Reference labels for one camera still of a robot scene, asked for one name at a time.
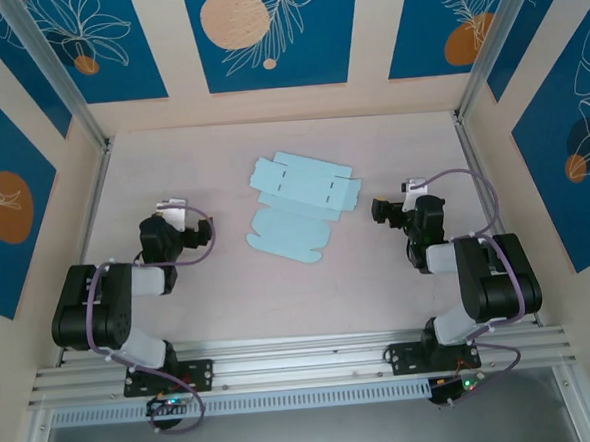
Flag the light blue paper box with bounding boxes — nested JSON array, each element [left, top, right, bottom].
[[240, 145, 368, 269]]

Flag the blue poster white leaf outlines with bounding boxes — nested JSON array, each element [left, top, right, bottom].
[[505, 10, 590, 278]]

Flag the blue poster big orange circle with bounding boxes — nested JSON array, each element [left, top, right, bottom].
[[0, 67, 66, 321]]

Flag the blue poster white flower outline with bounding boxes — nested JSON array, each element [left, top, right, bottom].
[[19, 0, 169, 108]]

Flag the blue poster fern orange circle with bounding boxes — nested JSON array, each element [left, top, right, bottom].
[[384, 0, 522, 81]]

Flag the grey metal sheet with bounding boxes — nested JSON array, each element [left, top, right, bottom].
[[36, 393, 580, 442]]

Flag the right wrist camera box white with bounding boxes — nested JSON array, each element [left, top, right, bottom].
[[401, 176, 432, 211]]

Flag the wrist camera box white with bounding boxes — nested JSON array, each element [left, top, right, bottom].
[[401, 176, 432, 211], [153, 197, 189, 234]]

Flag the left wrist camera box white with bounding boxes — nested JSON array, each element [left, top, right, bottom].
[[153, 197, 189, 234]]

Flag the right aluminium side rail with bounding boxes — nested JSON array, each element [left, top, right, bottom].
[[452, 109, 543, 332]]

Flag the aluminium side rail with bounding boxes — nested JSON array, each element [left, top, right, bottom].
[[42, 139, 127, 367], [452, 109, 543, 332]]

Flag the left aluminium side rail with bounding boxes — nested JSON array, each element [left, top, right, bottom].
[[42, 139, 127, 367]]

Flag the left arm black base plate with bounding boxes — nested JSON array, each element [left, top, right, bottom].
[[121, 358, 216, 398]]

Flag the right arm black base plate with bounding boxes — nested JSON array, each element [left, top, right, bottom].
[[386, 337, 483, 377]]

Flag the aluminium mounting rail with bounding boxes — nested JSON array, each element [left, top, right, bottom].
[[24, 317, 584, 410]]

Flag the grey slotted cable duct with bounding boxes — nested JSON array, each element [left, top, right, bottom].
[[49, 378, 432, 428]]

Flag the right aluminium frame post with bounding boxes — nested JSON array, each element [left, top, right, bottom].
[[449, 0, 553, 122]]

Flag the aluminium frame post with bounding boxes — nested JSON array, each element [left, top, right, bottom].
[[449, 0, 553, 122], [0, 0, 111, 155]]

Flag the narrow blue wall poster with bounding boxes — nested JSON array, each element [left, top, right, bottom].
[[481, 0, 583, 104], [0, 0, 75, 144]]

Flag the left aluminium frame post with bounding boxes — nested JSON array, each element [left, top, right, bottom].
[[0, 0, 111, 155]]

